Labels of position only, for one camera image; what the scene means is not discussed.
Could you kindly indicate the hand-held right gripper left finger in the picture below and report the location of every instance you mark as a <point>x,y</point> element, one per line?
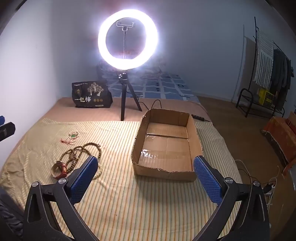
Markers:
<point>83,178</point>

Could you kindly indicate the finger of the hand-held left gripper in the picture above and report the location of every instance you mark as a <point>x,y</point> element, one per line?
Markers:
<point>1,119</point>
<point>7,131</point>

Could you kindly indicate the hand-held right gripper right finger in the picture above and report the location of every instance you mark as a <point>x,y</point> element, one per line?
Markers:
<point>207,183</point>

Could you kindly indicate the red leather watch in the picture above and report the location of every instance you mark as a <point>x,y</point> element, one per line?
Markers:
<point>62,170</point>

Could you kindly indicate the cardboard box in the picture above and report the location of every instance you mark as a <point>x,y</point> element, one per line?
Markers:
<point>166,148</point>

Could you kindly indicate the yellow striped cloth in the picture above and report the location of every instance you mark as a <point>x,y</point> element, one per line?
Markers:
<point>115,197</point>

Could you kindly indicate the brown blanket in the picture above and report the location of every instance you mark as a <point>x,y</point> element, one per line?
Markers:
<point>64,113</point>

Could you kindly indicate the white power strip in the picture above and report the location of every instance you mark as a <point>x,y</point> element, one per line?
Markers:
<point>271,185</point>

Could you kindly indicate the black printed bag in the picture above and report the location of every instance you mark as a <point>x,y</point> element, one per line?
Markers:
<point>91,95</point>

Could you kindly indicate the black tripod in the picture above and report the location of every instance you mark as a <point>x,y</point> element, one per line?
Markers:
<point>122,99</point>

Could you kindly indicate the orange box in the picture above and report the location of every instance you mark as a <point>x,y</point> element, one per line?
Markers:
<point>277,129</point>

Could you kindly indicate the black clothes rack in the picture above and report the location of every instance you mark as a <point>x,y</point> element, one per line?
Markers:
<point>245,89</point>

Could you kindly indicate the blue checked bedsheet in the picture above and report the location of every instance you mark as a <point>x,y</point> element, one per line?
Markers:
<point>166,88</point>

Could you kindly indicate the yellow box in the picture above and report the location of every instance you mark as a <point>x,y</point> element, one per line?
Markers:
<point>266,96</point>

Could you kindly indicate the dark hanging clothes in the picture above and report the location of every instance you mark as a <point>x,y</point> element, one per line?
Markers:
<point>281,76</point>

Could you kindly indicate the striped towel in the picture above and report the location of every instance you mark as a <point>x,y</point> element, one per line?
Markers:
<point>263,60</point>

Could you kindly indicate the phone holder clamp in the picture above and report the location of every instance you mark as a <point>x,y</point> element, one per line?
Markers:
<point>124,28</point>

